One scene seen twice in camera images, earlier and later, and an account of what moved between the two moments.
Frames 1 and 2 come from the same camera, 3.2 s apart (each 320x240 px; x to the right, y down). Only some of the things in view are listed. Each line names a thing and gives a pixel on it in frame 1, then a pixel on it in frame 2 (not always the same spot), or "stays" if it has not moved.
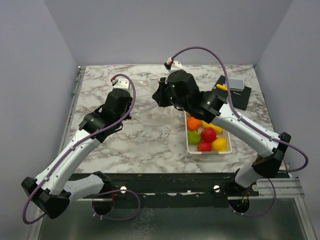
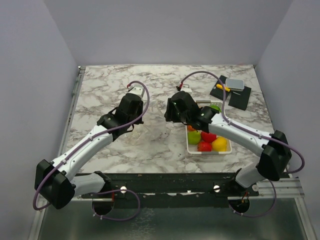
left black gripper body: x=124 y=114 to x=139 y=114
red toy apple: x=208 y=134 stays
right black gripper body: x=166 y=98 to x=173 y=114
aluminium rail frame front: x=276 y=215 stays
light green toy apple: x=194 y=137 stays
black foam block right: x=240 y=99 stays
